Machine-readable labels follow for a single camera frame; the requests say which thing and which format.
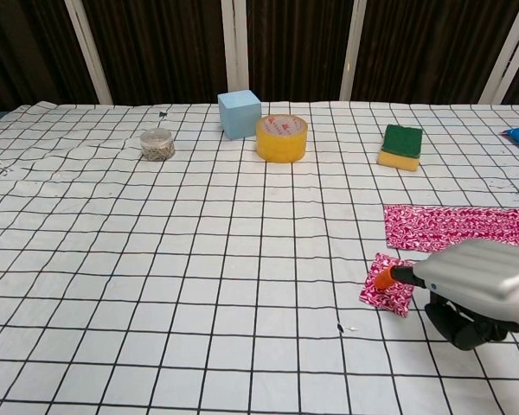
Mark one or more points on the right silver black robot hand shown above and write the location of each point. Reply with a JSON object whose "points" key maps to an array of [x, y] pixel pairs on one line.
{"points": [[467, 270]]}

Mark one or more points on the small pink patterned block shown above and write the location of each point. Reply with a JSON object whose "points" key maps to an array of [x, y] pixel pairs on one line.
{"points": [[385, 298]]}

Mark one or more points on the pink glitter foil packet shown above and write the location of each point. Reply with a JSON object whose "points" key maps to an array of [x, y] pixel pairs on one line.
{"points": [[450, 225]]}

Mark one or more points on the green yellow scrub sponge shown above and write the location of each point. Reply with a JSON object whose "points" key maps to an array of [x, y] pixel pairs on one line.
{"points": [[400, 147]]}

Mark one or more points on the yellow packing tape roll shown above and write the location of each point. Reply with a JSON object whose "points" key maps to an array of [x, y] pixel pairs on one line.
{"points": [[281, 138]]}

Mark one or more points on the black grid white tablecloth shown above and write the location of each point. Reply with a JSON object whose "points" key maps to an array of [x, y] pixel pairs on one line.
{"points": [[199, 268]]}

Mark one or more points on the light blue foam cube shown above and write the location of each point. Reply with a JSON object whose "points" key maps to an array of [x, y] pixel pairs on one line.
{"points": [[240, 113]]}

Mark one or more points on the clear round plastic jar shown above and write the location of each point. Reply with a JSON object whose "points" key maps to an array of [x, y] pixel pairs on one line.
{"points": [[157, 144]]}

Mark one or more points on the white partition frame post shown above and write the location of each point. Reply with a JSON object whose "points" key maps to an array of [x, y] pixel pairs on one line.
{"points": [[88, 52], [504, 60], [348, 52], [234, 47]]}

